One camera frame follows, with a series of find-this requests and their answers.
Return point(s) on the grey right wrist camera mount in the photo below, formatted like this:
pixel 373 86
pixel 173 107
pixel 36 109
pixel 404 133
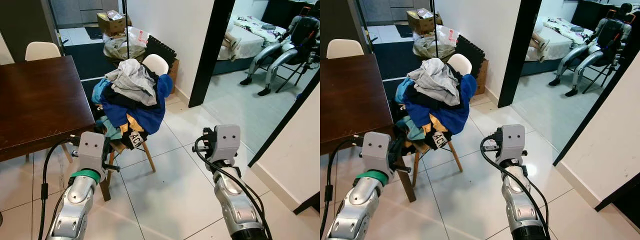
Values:
pixel 512 140
pixel 227 142

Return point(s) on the white chair wooden legs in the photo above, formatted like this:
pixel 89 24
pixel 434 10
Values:
pixel 156 64
pixel 460 64

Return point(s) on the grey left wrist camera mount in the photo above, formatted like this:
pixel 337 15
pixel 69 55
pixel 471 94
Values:
pixel 91 147
pixel 375 147

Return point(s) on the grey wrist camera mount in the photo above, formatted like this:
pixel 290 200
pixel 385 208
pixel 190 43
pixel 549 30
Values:
pixel 227 142
pixel 512 140
pixel 375 147
pixel 91 147

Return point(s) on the seated silver humanoid robot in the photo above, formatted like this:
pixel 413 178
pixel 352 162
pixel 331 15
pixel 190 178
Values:
pixel 580 55
pixel 272 52

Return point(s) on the light blue garment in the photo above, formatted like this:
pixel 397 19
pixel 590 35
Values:
pixel 404 90
pixel 100 90

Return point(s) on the open cardboard box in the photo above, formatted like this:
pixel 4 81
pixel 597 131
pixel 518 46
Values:
pixel 112 26
pixel 422 24

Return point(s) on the yellow garment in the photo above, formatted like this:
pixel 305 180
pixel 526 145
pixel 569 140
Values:
pixel 134 124
pixel 437 124

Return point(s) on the cream dining chair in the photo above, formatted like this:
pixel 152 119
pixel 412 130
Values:
pixel 345 48
pixel 42 50

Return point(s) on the white plastic bag red print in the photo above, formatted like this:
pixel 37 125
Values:
pixel 139 37
pixel 449 36

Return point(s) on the olive plastic bag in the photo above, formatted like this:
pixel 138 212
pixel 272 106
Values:
pixel 430 47
pixel 120 49

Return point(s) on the black door frame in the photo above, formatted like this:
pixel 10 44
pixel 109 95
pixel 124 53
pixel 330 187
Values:
pixel 210 55
pixel 520 55

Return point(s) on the teal garment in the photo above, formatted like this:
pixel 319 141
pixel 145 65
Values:
pixel 110 131
pixel 412 130

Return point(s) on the black foam mat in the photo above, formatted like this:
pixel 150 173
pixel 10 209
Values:
pixel 162 49
pixel 472 50

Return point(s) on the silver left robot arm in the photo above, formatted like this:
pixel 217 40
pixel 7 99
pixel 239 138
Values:
pixel 357 205
pixel 75 200

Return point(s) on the grey garment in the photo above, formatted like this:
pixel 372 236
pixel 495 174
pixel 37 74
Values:
pixel 440 80
pixel 132 80

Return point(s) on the thin black stand pole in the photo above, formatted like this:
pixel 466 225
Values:
pixel 126 30
pixel 435 30

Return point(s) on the brown cardboard sheet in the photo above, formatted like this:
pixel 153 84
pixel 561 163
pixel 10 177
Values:
pixel 174 77
pixel 482 77

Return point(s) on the bed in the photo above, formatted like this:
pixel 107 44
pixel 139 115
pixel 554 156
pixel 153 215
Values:
pixel 250 47
pixel 560 47

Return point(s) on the grey cabinet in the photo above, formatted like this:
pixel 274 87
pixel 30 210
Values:
pixel 385 10
pixel 75 12

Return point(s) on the black floor rug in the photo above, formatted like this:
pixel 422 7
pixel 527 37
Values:
pixel 90 60
pixel 395 57

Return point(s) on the dark wooden table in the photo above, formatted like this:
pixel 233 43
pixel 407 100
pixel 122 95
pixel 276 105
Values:
pixel 35 100
pixel 350 95

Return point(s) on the person bare leg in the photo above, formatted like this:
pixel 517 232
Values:
pixel 231 44
pixel 540 44

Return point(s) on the black garment white letters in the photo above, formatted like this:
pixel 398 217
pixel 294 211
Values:
pixel 440 140
pixel 135 140

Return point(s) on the patterned white blanket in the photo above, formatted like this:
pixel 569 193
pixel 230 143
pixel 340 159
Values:
pixel 260 27
pixel 565 30

